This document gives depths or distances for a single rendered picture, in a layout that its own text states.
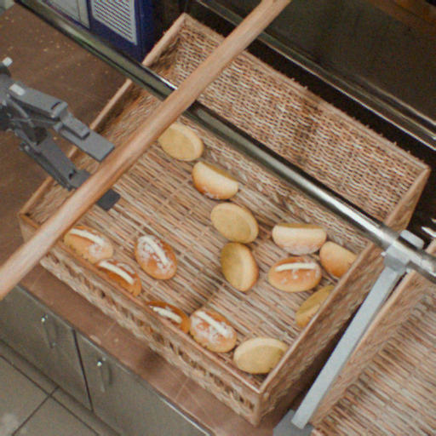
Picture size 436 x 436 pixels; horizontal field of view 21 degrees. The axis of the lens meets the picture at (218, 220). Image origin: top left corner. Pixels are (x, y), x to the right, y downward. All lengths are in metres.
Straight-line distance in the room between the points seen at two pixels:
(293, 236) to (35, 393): 0.86
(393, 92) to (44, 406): 1.19
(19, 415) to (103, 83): 0.80
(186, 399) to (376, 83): 0.64
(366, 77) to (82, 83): 0.71
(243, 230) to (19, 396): 0.81
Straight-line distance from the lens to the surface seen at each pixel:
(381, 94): 1.94
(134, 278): 2.10
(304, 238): 2.12
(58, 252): 2.07
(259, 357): 2.02
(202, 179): 2.19
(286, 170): 1.57
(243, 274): 2.08
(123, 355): 2.09
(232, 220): 2.14
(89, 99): 2.39
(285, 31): 2.00
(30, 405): 2.70
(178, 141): 2.24
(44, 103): 1.51
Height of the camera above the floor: 2.49
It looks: 59 degrees down
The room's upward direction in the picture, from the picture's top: 1 degrees clockwise
